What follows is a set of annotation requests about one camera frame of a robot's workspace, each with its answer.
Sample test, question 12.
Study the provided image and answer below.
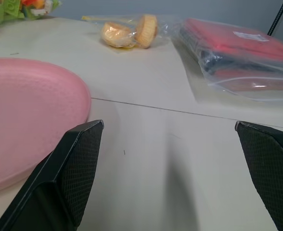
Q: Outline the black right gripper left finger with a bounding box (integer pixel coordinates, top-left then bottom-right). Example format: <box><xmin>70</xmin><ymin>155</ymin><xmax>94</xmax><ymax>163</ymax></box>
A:
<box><xmin>0</xmin><ymin>119</ymin><xmax>104</xmax><ymax>231</ymax></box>

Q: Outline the pink plastic plate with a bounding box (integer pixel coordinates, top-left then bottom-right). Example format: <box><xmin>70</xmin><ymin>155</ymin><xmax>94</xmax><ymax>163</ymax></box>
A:
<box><xmin>0</xmin><ymin>57</ymin><xmax>92</xmax><ymax>196</ymax></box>

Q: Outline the yellow tart shell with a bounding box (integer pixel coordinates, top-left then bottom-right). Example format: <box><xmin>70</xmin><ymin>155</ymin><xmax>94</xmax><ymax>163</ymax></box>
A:
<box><xmin>101</xmin><ymin>22</ymin><xmax>134</xmax><ymax>48</ymax></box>
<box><xmin>134</xmin><ymin>14</ymin><xmax>158</xmax><ymax>49</ymax></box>

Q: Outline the clear bag with red items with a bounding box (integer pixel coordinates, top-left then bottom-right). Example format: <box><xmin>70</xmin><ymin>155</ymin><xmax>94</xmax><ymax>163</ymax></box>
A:
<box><xmin>171</xmin><ymin>17</ymin><xmax>283</xmax><ymax>103</ymax></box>

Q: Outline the black cable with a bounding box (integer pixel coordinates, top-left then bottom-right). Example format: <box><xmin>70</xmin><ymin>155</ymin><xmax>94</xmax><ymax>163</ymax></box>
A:
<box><xmin>267</xmin><ymin>0</ymin><xmax>283</xmax><ymax>37</ymax></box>

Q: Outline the clear bag with tart shells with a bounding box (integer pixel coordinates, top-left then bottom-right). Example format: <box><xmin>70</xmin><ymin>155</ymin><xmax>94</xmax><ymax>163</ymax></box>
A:
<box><xmin>81</xmin><ymin>13</ymin><xmax>180</xmax><ymax>50</ymax></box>

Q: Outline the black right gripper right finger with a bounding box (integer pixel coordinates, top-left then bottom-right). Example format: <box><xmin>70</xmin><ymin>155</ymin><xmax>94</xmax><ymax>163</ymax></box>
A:
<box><xmin>235</xmin><ymin>121</ymin><xmax>283</xmax><ymax>231</ymax></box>

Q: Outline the bag of colourful toy bricks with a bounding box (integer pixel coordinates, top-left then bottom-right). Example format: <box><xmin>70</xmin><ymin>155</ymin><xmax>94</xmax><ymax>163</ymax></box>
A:
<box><xmin>0</xmin><ymin>0</ymin><xmax>63</xmax><ymax>27</ymax></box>

